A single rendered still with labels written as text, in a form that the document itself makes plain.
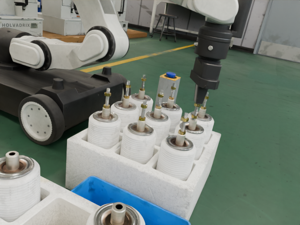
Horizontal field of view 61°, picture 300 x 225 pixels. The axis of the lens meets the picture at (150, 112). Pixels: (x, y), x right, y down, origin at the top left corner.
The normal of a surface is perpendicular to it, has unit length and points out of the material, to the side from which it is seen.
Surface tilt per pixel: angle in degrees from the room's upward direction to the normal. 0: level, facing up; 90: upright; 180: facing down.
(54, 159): 0
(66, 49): 90
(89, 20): 90
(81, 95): 46
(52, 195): 0
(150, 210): 88
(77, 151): 90
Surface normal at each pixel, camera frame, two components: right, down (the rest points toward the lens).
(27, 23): 0.90, 0.29
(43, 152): 0.15, -0.91
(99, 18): -0.42, 0.29
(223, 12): -0.12, 0.37
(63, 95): 0.75, -0.43
